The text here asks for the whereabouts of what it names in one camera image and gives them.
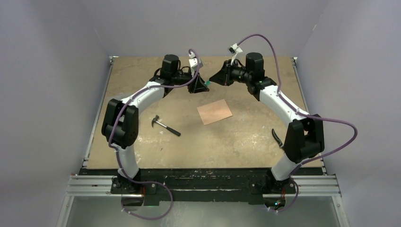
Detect small black hammer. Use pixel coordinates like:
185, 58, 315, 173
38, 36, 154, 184
151, 115, 181, 137

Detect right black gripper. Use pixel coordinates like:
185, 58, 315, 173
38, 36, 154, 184
209, 63, 249, 89

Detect brown envelope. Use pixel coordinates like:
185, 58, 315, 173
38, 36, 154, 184
197, 99, 233, 125

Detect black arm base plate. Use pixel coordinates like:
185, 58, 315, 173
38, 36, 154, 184
111, 168, 296, 207

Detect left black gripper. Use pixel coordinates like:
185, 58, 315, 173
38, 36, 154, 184
172, 67, 210, 93

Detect black handled pliers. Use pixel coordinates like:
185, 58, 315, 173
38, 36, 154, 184
271, 129, 284, 149

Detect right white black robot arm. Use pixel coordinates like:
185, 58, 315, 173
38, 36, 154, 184
210, 52, 324, 192

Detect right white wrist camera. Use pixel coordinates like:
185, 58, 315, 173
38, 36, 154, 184
228, 44, 243, 65

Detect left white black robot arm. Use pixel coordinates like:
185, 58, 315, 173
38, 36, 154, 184
101, 51, 208, 193

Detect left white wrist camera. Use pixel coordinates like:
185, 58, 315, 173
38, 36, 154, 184
189, 57, 203, 76

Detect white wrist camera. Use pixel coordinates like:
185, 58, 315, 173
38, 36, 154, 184
228, 44, 243, 65
189, 57, 203, 76

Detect aluminium frame rail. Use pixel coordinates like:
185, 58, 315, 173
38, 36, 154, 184
66, 175, 341, 197

